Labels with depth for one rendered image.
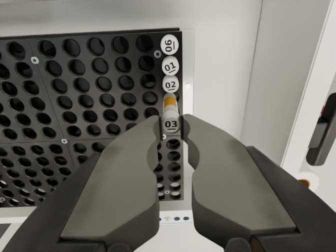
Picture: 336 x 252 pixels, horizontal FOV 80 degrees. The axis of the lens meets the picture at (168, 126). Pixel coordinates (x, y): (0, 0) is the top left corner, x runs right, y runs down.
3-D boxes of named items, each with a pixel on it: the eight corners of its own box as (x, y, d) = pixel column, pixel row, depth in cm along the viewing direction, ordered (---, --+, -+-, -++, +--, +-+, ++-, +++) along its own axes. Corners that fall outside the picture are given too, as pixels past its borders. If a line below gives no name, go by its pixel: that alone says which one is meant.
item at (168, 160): (181, 30, 15) (182, 31, 14) (183, 196, 24) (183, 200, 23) (156, 31, 15) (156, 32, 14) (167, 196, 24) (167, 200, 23)
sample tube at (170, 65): (178, 58, 19) (181, 71, 15) (166, 64, 19) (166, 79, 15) (172, 45, 18) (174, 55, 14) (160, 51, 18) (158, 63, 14)
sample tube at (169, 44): (175, 29, 17) (178, 35, 13) (175, 44, 18) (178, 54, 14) (161, 30, 17) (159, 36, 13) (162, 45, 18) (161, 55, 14)
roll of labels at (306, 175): (305, 152, 38) (319, 167, 34) (306, 178, 41) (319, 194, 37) (267, 163, 39) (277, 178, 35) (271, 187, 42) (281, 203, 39)
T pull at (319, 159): (343, 89, 17) (356, 95, 16) (314, 159, 21) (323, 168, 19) (299, 91, 17) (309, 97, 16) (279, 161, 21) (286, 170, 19)
